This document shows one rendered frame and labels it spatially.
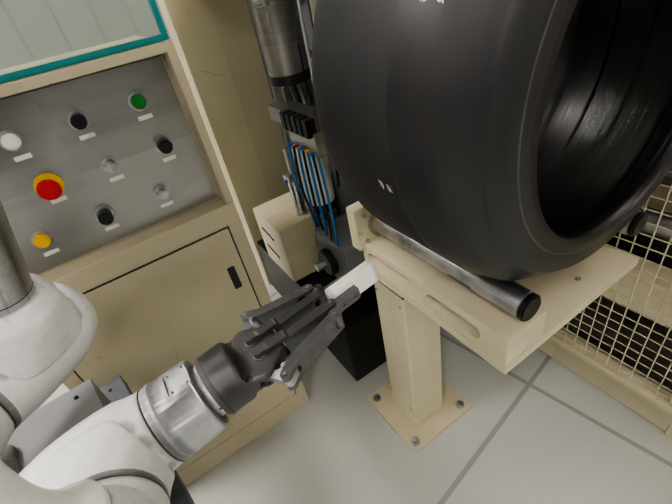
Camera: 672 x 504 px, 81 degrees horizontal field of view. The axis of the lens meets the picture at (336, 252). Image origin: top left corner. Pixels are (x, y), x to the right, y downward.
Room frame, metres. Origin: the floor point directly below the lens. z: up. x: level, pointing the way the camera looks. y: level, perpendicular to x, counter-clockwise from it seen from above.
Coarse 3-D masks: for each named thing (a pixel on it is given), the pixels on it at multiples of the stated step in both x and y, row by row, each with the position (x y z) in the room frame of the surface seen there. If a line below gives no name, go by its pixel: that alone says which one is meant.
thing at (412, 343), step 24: (384, 288) 0.79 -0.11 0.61; (384, 312) 0.81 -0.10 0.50; (408, 312) 0.73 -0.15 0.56; (384, 336) 0.83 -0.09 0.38; (408, 336) 0.73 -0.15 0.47; (432, 336) 0.76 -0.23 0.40; (408, 360) 0.73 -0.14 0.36; (432, 360) 0.76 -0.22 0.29; (408, 384) 0.74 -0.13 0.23; (432, 384) 0.76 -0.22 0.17; (408, 408) 0.75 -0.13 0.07; (432, 408) 0.76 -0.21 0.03
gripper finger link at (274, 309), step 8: (304, 288) 0.38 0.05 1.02; (312, 288) 0.38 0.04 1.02; (288, 296) 0.38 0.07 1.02; (296, 296) 0.37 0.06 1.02; (304, 296) 0.38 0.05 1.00; (272, 304) 0.37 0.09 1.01; (280, 304) 0.37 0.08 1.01; (288, 304) 0.37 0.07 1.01; (248, 312) 0.37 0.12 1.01; (256, 312) 0.37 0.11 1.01; (264, 312) 0.36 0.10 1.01; (272, 312) 0.36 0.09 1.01; (280, 312) 0.37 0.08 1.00; (248, 320) 0.36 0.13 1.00; (264, 320) 0.36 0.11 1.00
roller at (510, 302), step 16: (384, 224) 0.64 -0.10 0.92; (400, 240) 0.59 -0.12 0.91; (432, 256) 0.52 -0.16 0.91; (448, 272) 0.48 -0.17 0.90; (464, 272) 0.46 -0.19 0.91; (480, 288) 0.42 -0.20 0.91; (496, 288) 0.41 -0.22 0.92; (512, 288) 0.39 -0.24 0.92; (496, 304) 0.40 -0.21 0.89; (512, 304) 0.37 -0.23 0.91; (528, 304) 0.36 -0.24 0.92
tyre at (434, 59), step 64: (320, 0) 0.53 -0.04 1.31; (384, 0) 0.42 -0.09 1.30; (512, 0) 0.33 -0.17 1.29; (576, 0) 0.34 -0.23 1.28; (640, 0) 0.67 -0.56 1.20; (320, 64) 0.50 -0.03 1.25; (384, 64) 0.40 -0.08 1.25; (448, 64) 0.34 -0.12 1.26; (512, 64) 0.32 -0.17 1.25; (576, 64) 0.74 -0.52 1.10; (640, 64) 0.65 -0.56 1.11; (320, 128) 0.53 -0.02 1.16; (384, 128) 0.39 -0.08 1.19; (448, 128) 0.33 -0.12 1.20; (512, 128) 0.32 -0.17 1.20; (576, 128) 0.67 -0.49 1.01; (640, 128) 0.59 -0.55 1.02; (448, 192) 0.33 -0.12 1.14; (512, 192) 0.32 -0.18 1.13; (576, 192) 0.57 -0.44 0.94; (640, 192) 0.45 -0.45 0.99; (448, 256) 0.37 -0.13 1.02; (512, 256) 0.34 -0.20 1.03; (576, 256) 0.39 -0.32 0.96
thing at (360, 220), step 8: (352, 208) 0.67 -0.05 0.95; (360, 208) 0.66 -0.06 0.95; (352, 216) 0.66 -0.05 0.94; (360, 216) 0.66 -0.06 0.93; (368, 216) 0.67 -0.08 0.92; (352, 224) 0.66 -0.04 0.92; (360, 224) 0.66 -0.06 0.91; (368, 224) 0.66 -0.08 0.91; (352, 232) 0.67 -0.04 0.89; (360, 232) 0.66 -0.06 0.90; (368, 232) 0.66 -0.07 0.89; (376, 232) 0.67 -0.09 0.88; (352, 240) 0.67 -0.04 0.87; (360, 240) 0.65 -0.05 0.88; (368, 240) 0.66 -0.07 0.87; (360, 248) 0.65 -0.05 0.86
